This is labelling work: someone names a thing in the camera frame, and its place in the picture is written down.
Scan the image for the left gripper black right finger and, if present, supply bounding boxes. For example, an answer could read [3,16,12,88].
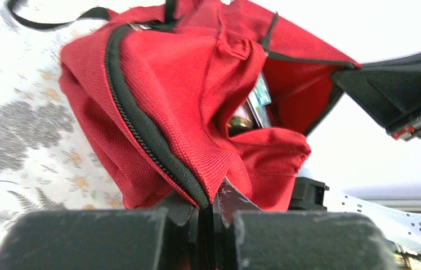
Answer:
[213,180,397,269]

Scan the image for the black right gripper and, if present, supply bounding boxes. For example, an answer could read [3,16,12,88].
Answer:
[330,53,421,142]

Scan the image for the pink capped marker set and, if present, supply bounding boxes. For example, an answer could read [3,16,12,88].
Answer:
[227,102,257,137]

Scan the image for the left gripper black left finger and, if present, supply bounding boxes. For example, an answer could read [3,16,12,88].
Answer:
[0,192,200,269]

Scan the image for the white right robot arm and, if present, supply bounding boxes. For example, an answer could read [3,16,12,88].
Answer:
[289,53,421,260]

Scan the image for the red student backpack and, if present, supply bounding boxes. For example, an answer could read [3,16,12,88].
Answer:
[5,0,362,212]

